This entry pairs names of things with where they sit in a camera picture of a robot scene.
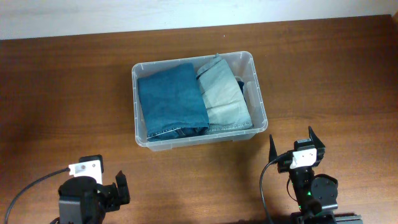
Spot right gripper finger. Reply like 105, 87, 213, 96
269, 134, 278, 164
308, 126, 325, 150

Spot light blue jeans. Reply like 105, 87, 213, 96
197, 55, 252, 134

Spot blue taped clothing bundle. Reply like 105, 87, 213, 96
237, 80, 245, 94

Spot dark blue jeans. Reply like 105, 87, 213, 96
137, 63, 210, 142

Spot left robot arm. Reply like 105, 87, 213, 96
52, 154, 131, 224

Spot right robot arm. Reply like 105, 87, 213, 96
269, 128, 338, 217

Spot clear plastic storage container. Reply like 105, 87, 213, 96
131, 51, 268, 151

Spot right black camera cable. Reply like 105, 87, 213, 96
259, 152, 295, 224

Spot black camera cable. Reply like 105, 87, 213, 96
259, 152, 295, 224
3, 167, 71, 224

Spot left black camera cable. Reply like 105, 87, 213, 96
3, 167, 71, 224

